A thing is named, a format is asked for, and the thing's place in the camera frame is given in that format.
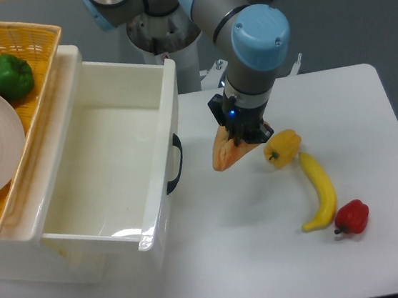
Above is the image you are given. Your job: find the yellow woven basket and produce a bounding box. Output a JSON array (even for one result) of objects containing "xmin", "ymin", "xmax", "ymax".
[{"xmin": 0, "ymin": 21, "xmax": 61, "ymax": 233}]

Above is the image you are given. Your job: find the triangle bread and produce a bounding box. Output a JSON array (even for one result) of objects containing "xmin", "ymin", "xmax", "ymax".
[{"xmin": 212, "ymin": 126, "xmax": 259, "ymax": 172}]

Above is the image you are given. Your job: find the open white upper drawer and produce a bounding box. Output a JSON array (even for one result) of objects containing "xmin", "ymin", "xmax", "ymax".
[{"xmin": 42, "ymin": 59, "xmax": 179, "ymax": 253}]

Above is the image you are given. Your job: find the yellow banana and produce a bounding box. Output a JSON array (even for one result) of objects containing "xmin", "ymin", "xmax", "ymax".
[{"xmin": 299, "ymin": 152, "xmax": 337, "ymax": 232}]

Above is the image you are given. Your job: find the black drawer handle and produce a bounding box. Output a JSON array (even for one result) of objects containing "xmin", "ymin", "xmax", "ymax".
[{"xmin": 166, "ymin": 133, "xmax": 184, "ymax": 195}]

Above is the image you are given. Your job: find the green bell pepper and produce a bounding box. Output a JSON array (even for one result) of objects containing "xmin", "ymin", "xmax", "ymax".
[{"xmin": 0, "ymin": 54, "xmax": 35, "ymax": 101}]

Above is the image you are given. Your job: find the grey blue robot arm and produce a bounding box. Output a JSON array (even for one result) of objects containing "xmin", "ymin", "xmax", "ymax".
[{"xmin": 82, "ymin": 0, "xmax": 291, "ymax": 144}]

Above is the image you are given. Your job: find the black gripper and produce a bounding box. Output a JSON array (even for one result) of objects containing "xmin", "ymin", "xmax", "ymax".
[{"xmin": 208, "ymin": 94, "xmax": 274, "ymax": 145}]

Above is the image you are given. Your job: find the white drawer cabinet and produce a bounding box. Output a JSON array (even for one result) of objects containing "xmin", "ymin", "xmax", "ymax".
[{"xmin": 0, "ymin": 46, "xmax": 166, "ymax": 283}]

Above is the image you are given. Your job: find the yellow bell pepper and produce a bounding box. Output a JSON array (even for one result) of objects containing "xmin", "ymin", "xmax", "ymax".
[{"xmin": 263, "ymin": 129, "xmax": 302, "ymax": 169}]

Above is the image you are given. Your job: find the red bell pepper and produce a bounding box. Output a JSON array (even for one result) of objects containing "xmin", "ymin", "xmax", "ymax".
[{"xmin": 334, "ymin": 199, "xmax": 369, "ymax": 234}]

